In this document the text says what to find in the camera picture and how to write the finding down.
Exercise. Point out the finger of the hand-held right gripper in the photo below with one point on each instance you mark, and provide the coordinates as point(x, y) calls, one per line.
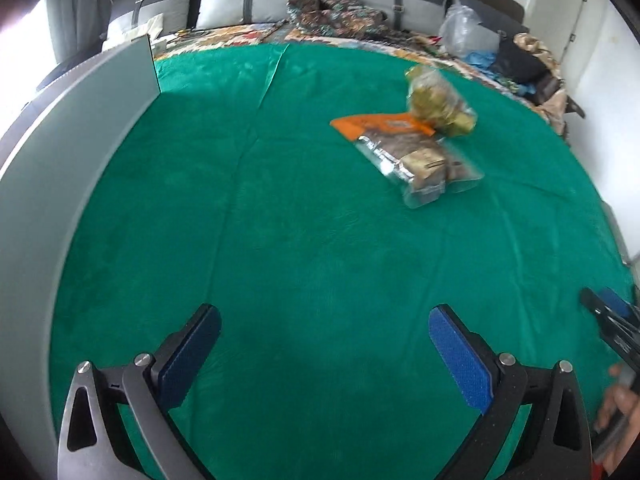
point(615, 302)
point(597, 307)

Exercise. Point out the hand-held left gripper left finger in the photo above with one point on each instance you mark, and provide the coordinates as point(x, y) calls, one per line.
point(190, 355)

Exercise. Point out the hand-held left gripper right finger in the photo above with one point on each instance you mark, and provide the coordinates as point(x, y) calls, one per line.
point(460, 360)

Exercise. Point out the person's right forearm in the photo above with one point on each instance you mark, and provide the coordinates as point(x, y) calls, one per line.
point(600, 471)

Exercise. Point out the person's right hand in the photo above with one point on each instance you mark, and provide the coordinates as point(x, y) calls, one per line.
point(620, 410)

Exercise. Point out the green cloth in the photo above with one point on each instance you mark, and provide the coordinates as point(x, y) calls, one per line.
point(300, 260)

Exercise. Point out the clear brown snack packet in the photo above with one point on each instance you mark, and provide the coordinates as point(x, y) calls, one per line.
point(420, 160)

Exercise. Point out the beige patterned cloth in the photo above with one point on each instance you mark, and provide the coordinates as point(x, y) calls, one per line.
point(555, 90)

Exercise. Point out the grey board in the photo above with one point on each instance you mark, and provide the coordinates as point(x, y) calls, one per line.
point(60, 160)

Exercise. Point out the flat orange snack packet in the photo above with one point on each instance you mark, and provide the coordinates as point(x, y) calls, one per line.
point(370, 122)

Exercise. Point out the dark bag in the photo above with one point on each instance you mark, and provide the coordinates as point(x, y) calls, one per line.
point(520, 62)

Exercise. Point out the gold candy bag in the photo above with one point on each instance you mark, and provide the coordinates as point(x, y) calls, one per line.
point(437, 100)

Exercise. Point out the blue packet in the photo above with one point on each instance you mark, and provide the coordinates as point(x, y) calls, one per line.
point(480, 60)

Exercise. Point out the clear plastic bag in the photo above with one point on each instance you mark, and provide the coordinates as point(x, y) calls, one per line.
point(465, 27)

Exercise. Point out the printed blanket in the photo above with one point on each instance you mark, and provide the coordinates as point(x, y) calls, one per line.
point(240, 35)

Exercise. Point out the cream cloth bag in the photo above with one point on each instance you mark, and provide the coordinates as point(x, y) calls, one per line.
point(132, 32)

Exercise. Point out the grey curtain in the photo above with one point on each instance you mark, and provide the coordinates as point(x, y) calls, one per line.
point(80, 10)

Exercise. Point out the dark patterned cloth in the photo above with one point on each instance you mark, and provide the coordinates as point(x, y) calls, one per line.
point(345, 10)

